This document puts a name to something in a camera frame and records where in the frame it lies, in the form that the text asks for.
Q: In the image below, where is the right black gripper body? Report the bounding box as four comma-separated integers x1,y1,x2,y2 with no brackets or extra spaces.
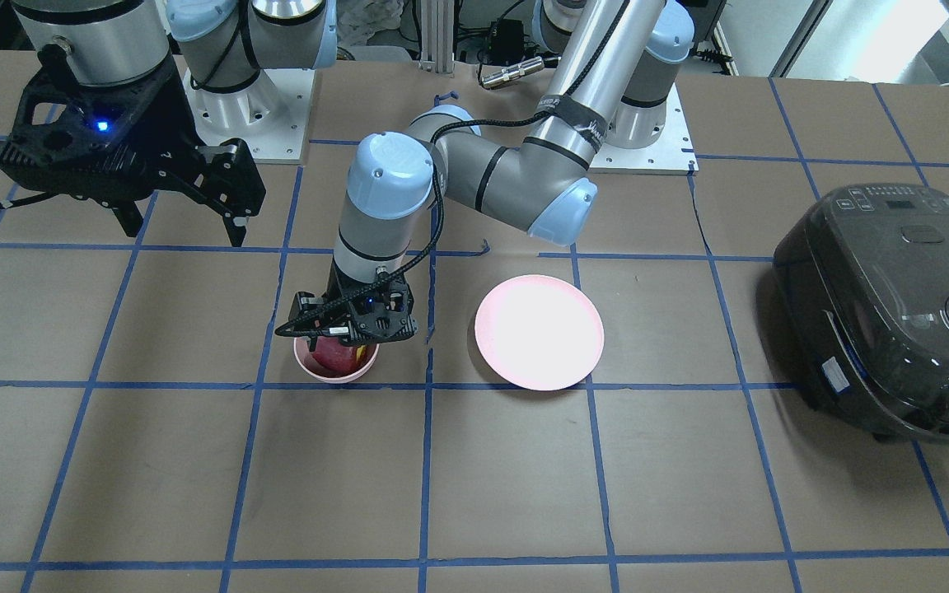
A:
0,54,203,209

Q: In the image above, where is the pink bowl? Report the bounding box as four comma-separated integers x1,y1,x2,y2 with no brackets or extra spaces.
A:
292,337,380,384

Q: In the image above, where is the red apple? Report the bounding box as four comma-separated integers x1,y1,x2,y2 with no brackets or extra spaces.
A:
311,337,362,376

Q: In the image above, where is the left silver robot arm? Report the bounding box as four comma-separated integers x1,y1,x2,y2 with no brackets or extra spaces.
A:
275,1,695,347

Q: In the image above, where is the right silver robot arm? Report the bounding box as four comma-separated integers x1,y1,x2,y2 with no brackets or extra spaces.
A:
0,1,338,247

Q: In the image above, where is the pink plate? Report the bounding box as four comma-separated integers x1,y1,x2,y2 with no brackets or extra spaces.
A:
474,274,604,391

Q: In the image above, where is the silver metal connector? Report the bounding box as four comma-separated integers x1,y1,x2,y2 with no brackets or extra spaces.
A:
479,56,545,90

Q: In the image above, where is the black power box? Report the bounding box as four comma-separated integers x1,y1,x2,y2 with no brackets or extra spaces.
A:
485,19,525,65

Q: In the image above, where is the dark grey rice cooker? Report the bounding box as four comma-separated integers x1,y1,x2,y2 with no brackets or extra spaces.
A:
773,183,949,446

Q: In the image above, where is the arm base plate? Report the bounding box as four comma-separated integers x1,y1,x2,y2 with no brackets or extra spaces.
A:
182,70,317,164
591,84,699,175

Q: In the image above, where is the aluminium frame post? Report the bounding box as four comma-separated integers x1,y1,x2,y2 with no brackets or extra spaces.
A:
418,0,458,77

